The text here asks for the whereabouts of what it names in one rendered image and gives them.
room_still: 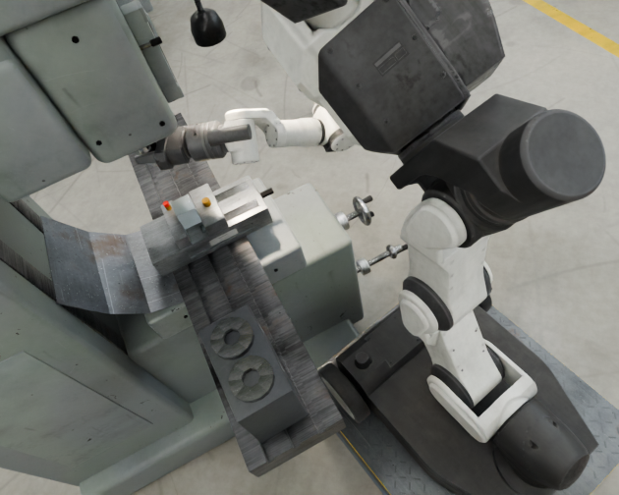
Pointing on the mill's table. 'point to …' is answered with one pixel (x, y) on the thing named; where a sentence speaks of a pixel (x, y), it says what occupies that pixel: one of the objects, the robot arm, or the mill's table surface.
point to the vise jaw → (212, 220)
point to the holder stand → (252, 374)
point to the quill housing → (96, 78)
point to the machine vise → (154, 233)
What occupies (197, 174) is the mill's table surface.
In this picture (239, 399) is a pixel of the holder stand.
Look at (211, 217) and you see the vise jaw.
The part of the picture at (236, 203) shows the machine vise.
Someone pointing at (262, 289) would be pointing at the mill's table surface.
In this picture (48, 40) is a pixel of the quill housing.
